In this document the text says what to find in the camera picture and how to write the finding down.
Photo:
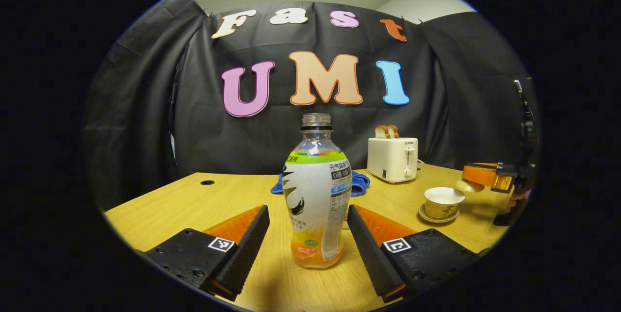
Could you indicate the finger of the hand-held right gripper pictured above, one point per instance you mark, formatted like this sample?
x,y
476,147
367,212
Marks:
x,y
480,173

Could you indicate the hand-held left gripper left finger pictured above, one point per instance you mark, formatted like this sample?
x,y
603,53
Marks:
x,y
252,249

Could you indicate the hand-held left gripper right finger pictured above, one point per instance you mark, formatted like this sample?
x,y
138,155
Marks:
x,y
368,249

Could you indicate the cream teacup lid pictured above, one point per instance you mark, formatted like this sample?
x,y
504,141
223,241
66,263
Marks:
x,y
468,186

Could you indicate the cream ceramic teacup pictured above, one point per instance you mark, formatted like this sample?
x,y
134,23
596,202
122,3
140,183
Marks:
x,y
442,205

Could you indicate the clear water bottle white label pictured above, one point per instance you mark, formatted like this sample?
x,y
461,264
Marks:
x,y
315,195

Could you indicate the blue towel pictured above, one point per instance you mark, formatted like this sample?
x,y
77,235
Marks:
x,y
360,183

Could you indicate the cream saucer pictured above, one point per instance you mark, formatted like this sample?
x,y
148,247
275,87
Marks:
x,y
427,216

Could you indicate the white toaster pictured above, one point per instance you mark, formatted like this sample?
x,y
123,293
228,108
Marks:
x,y
390,159

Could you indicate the bread slice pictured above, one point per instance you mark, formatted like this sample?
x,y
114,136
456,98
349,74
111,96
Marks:
x,y
381,132
393,131

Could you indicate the black backdrop cloth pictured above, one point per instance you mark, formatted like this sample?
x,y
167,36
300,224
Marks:
x,y
145,108

